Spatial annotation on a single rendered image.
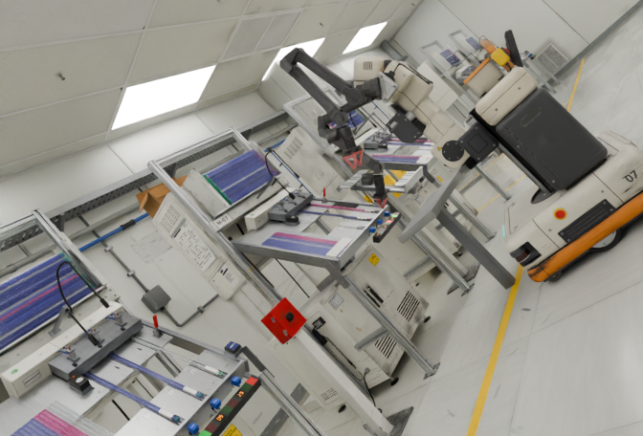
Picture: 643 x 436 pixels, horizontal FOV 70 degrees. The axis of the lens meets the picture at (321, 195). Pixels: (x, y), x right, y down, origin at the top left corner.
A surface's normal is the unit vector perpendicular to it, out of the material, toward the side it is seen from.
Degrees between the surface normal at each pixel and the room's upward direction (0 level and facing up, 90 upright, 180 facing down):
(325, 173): 90
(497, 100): 90
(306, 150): 90
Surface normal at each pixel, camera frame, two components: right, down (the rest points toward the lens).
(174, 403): -0.09, -0.91
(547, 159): -0.35, 0.24
